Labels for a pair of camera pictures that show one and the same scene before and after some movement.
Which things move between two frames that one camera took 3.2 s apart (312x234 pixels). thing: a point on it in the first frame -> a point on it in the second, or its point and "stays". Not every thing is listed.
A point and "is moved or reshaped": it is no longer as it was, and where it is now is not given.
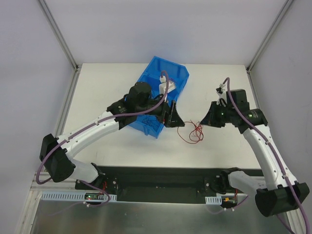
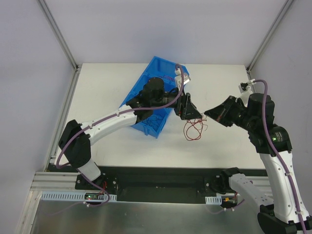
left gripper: [167, 113] -> [182, 105]
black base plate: [159, 185] stays
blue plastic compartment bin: [151, 124] stays
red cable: [171, 78] stays
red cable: [196, 134] is moved or reshaped
